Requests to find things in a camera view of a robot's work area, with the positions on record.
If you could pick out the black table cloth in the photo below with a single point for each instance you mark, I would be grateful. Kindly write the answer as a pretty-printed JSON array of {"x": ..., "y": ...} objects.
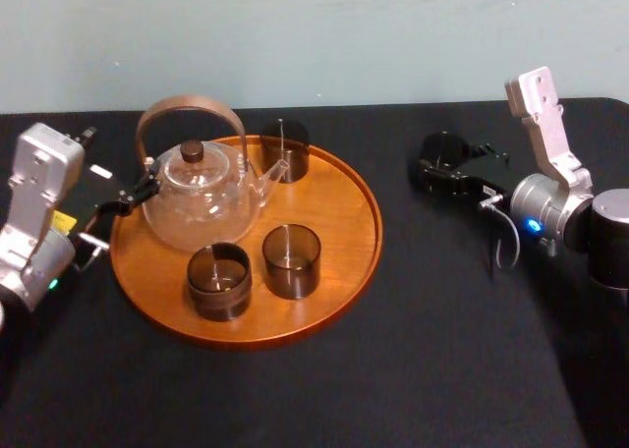
[{"x": 393, "y": 369}]

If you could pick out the round wooden tray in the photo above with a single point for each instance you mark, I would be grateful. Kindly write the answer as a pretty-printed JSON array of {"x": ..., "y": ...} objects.
[{"x": 339, "y": 251}]

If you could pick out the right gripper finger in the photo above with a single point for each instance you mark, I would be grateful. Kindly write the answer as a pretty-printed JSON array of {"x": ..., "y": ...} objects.
[
  {"x": 444, "y": 180},
  {"x": 489, "y": 152}
]

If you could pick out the glass teapot lid, dark knob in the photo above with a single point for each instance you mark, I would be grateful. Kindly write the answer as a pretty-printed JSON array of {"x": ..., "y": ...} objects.
[{"x": 192, "y": 152}]

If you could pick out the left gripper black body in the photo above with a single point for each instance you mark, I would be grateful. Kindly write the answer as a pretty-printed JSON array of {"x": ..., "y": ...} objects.
[{"x": 91, "y": 192}]

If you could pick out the smoky glass cup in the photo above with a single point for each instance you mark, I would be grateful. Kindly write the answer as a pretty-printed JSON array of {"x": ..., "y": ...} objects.
[
  {"x": 295, "y": 168},
  {"x": 218, "y": 300},
  {"x": 292, "y": 281},
  {"x": 442, "y": 146}
]

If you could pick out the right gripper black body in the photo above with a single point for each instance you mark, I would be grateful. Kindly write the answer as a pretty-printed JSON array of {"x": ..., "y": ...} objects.
[{"x": 491, "y": 183}]

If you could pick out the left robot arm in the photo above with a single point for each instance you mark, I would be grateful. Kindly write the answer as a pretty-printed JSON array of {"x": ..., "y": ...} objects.
[{"x": 34, "y": 197}]

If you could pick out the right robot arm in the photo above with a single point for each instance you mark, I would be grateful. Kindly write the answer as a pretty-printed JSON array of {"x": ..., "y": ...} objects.
[{"x": 550, "y": 192}]

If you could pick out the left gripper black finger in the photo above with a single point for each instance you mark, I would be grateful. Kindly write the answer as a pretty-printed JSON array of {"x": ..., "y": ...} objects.
[{"x": 142, "y": 190}]

